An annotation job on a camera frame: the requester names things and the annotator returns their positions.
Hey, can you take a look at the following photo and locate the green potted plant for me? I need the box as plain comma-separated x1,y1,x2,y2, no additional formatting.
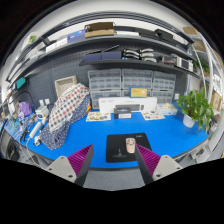
176,87,215,132

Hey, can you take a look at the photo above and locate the teal plastic holder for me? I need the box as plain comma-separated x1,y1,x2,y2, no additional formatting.
14,77,27,90

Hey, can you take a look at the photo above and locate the clear plastic pack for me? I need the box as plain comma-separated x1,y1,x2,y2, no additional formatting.
155,102,178,117

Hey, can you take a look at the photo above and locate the red blue checkered cloth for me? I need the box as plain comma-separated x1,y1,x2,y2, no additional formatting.
48,83,91,134

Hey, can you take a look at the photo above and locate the black mouse pad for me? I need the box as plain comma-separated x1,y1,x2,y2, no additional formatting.
105,132,153,164

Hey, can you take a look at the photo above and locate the yellow card package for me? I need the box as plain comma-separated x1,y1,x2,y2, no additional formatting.
129,87,148,99

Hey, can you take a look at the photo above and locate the small dark box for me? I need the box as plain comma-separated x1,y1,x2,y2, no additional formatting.
113,106,133,120

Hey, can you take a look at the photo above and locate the white keyboard box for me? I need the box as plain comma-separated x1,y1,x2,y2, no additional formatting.
98,96,158,114

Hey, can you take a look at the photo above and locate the white woven basket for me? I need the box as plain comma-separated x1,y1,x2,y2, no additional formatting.
54,75,78,98

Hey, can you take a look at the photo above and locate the white shelf rack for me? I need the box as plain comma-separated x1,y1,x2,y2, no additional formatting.
183,26,223,114

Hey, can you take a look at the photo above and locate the navy polka dot cloth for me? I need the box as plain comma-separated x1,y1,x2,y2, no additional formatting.
40,94,92,150

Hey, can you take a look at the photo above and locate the colourful printed leaflet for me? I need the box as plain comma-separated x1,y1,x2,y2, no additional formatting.
140,110,166,121
85,111,112,122

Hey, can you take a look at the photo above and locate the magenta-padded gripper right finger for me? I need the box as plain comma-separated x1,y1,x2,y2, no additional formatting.
134,144,184,185

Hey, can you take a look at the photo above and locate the translucent pink computer mouse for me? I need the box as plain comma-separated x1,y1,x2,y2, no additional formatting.
125,137,137,154

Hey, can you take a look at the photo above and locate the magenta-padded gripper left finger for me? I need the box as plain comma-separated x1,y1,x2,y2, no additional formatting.
45,144,95,187

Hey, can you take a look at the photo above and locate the small white device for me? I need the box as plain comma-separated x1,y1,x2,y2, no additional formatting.
34,105,50,119

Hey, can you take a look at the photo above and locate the purple plastic item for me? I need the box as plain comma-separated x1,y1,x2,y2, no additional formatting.
18,101,33,118

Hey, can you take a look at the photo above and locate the grey drawer cabinet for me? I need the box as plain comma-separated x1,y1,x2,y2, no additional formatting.
121,68,154,91
90,89,123,110
121,89,154,99
87,68,123,92
152,70,177,93
152,90,175,104

